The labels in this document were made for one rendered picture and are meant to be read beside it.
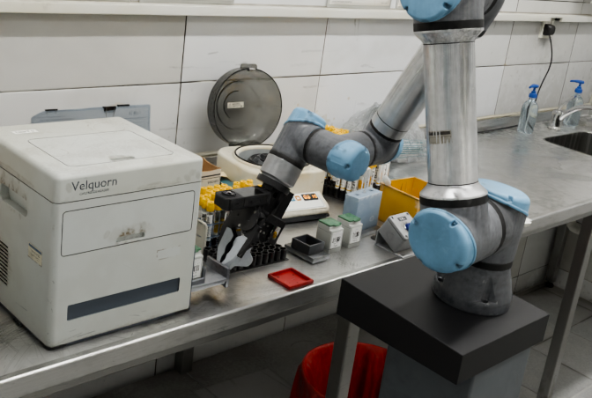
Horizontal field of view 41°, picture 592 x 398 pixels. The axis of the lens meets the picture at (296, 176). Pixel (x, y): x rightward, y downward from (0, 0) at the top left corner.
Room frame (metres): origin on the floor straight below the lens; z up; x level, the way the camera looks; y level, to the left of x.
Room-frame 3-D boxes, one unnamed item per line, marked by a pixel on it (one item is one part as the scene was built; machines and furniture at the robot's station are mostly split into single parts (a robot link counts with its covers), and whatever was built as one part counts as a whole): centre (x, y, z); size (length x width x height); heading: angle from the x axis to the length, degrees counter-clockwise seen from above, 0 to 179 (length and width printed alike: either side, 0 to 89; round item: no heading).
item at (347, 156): (1.50, -0.08, 1.16); 0.11 x 0.11 x 0.08; 51
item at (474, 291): (1.42, -0.37, 0.99); 0.15 x 0.15 x 0.10
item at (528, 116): (3.20, -0.89, 0.97); 0.08 x 0.07 x 0.20; 139
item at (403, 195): (1.95, -0.31, 0.93); 0.13 x 0.13 x 0.10; 43
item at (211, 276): (1.35, 0.20, 0.92); 0.21 x 0.07 x 0.05; 136
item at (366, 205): (1.85, -0.17, 0.92); 0.10 x 0.07 x 0.10; 142
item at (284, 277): (1.51, -0.02, 0.88); 0.07 x 0.07 x 0.01; 46
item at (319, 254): (1.66, -0.05, 0.89); 0.09 x 0.05 x 0.04; 48
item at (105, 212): (1.33, 0.35, 1.03); 0.31 x 0.27 x 0.30; 136
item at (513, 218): (1.41, -0.37, 1.11); 0.13 x 0.12 x 0.14; 141
